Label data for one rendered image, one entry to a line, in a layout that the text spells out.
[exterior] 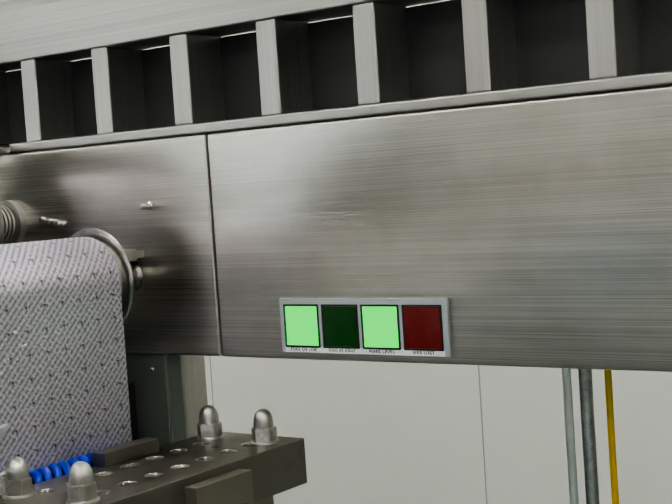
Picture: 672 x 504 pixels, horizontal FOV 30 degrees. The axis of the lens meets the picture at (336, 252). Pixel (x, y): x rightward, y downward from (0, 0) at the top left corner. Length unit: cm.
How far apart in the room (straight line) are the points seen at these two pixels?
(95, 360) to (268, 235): 28
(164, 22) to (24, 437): 58
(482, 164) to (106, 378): 58
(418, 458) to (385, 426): 16
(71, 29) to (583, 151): 82
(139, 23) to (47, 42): 19
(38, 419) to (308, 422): 307
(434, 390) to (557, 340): 288
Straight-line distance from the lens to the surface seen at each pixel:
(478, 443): 424
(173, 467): 157
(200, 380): 200
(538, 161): 141
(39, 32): 192
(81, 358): 164
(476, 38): 146
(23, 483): 149
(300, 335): 160
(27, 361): 158
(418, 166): 149
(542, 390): 409
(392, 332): 152
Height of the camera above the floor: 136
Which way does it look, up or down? 3 degrees down
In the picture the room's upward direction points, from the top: 4 degrees counter-clockwise
